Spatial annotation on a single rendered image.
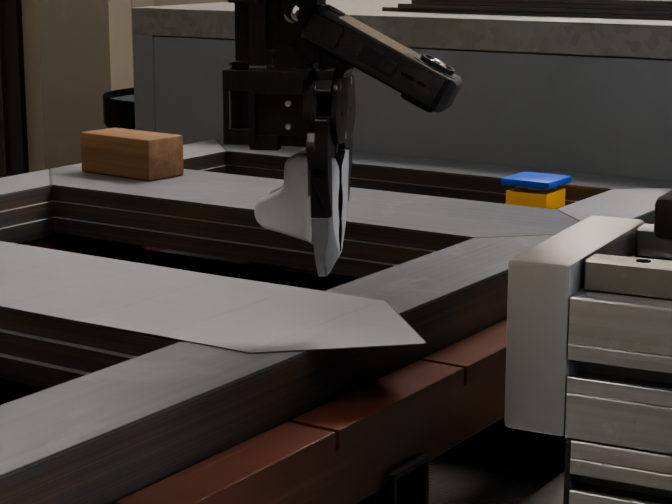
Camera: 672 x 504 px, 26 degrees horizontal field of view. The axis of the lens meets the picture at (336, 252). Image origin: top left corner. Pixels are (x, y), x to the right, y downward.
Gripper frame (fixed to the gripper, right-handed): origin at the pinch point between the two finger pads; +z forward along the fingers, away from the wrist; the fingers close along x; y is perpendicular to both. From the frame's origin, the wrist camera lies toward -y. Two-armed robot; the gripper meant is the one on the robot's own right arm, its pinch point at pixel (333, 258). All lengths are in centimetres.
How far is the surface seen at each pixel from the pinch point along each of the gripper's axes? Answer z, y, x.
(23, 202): 7, 47, -53
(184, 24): -10, 44, -106
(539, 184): 4, -11, -59
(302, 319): 5.4, 3.0, -2.8
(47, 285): 5.5, 26.3, -9.6
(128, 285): 5.5, 19.7, -11.0
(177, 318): 5.5, 12.4, -1.3
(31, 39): 14, 202, -416
